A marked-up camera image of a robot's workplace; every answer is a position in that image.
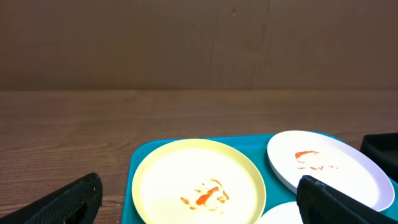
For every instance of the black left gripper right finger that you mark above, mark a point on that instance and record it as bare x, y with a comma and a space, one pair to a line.
319, 203

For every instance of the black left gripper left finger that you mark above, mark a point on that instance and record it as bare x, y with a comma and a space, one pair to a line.
76, 203

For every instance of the white plate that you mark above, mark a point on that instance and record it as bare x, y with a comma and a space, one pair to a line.
285, 213
293, 154

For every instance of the yellow plate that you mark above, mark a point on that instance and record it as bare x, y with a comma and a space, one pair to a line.
198, 181

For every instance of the teal plastic tray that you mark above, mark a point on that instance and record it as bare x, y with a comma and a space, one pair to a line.
252, 146

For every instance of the black plastic tray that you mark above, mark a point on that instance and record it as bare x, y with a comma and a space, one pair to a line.
382, 149

